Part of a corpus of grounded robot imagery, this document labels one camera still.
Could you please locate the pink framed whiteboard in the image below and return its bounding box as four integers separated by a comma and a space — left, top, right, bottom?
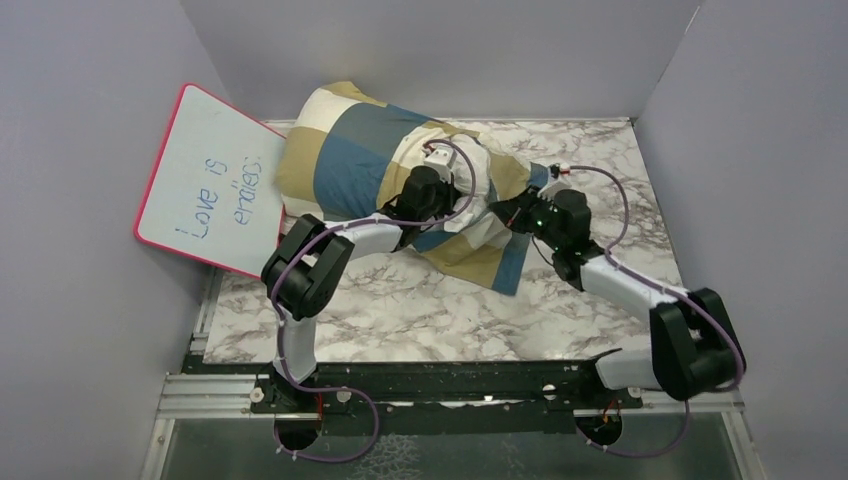
134, 84, 285, 278

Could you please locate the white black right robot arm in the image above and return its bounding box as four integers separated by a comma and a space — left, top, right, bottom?
489, 187, 746, 407

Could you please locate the white pillow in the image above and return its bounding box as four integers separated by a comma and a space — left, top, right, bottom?
442, 134, 511, 249

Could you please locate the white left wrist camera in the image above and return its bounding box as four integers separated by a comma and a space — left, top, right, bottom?
423, 144, 458, 184

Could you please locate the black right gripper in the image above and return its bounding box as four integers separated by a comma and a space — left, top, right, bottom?
488, 184, 564, 251

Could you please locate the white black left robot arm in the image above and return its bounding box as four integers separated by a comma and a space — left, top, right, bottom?
261, 166, 461, 411

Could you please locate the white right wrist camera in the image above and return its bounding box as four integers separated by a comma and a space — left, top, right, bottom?
538, 164, 571, 200

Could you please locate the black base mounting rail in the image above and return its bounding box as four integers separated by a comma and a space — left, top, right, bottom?
180, 355, 642, 437

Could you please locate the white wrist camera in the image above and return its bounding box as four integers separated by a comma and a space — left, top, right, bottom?
423, 144, 458, 184
538, 164, 571, 200

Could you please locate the aluminium frame rail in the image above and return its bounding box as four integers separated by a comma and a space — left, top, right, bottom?
141, 273, 765, 479

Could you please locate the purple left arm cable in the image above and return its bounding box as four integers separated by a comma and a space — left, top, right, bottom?
268, 139, 478, 464

